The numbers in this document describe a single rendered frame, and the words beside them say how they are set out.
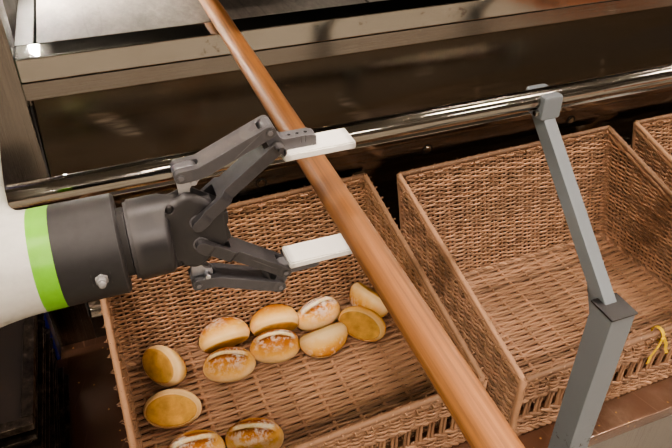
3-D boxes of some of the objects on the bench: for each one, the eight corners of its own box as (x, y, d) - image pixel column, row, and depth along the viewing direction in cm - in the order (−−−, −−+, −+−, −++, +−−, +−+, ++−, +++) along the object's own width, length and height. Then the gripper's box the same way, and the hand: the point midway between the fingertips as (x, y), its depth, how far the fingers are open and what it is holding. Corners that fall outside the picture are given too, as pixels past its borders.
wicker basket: (385, 272, 149) (391, 169, 133) (583, 217, 166) (609, 121, 151) (507, 445, 112) (535, 332, 96) (746, 351, 129) (803, 242, 114)
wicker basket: (112, 341, 132) (81, 233, 116) (364, 269, 150) (367, 167, 134) (154, 572, 95) (118, 459, 79) (482, 440, 113) (506, 327, 97)
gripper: (95, 103, 55) (336, 66, 61) (144, 310, 69) (336, 262, 75) (102, 144, 49) (367, 99, 56) (153, 361, 63) (361, 305, 69)
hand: (336, 196), depth 65 cm, fingers open, 12 cm apart
